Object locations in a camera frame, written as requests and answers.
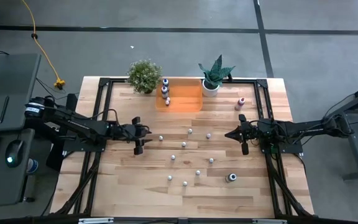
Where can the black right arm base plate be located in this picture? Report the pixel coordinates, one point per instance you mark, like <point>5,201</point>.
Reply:
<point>286,148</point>

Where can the black computer mouse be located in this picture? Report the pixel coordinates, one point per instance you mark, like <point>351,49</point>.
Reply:
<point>13,153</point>

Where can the white plant pot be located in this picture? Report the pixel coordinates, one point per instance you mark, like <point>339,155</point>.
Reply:
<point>210,91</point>

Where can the large bottle purple tip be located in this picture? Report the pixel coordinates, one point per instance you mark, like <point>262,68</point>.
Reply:
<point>164,91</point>

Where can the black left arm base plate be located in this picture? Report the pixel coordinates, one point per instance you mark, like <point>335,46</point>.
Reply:
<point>82,145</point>

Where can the black metal table frame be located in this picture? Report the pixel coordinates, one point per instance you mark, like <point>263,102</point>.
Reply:
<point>247,81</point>

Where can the bushy green plant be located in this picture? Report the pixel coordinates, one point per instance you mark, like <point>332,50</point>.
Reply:
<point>144,76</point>

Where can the dark grey desk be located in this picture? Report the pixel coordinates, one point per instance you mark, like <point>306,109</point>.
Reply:
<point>8,87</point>

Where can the black pen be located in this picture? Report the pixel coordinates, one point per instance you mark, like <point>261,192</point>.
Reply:
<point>4,109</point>

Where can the snake plant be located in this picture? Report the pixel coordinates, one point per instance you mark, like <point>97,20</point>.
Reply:
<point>216,73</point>

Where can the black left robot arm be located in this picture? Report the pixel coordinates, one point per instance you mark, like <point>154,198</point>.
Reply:
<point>82,124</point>

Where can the small dropper bottle red-white label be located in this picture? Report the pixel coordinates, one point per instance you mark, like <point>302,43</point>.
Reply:
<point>160,137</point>

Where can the silver metal bracket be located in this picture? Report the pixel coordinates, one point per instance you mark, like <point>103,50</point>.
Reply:
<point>95,221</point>
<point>269,221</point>

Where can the small dropper bottle purple label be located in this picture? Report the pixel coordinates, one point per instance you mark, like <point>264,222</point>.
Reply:
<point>173,157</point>

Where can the pink squeeze bottle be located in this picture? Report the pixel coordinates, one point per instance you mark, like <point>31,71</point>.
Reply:
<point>240,103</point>

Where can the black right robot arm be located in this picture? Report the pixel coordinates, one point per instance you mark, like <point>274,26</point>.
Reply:
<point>306,129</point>

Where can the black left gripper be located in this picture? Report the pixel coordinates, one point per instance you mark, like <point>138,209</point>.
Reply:
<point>126,131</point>

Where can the blue white water bottle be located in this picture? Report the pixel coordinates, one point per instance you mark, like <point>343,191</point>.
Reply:
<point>32,165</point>

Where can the translucent orange plastic bin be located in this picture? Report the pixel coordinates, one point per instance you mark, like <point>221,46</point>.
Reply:
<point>185,99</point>

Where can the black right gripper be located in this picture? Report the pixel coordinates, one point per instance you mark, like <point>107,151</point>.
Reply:
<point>253,133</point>

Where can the small dropper bottle red label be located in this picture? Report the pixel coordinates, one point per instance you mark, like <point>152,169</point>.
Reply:
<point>185,183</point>

